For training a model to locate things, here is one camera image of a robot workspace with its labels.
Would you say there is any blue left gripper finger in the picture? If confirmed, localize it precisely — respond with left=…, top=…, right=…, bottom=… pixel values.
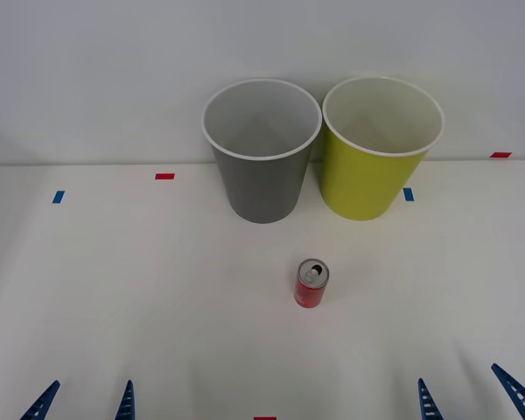
left=18, top=380, right=61, bottom=420
left=114, top=379, right=135, bottom=420

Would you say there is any red drink can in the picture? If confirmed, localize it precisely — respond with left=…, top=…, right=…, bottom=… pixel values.
left=293, top=257, right=331, bottom=310

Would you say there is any yellow-green plastic waste bin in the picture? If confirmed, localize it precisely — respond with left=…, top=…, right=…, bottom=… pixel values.
left=319, top=76, right=446, bottom=221

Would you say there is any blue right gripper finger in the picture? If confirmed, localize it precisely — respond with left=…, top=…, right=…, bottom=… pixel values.
left=490, top=363, right=525, bottom=420
left=416, top=378, right=446, bottom=420

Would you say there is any grey plastic waste bin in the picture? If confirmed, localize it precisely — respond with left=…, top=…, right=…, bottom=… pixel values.
left=201, top=78, right=324, bottom=225

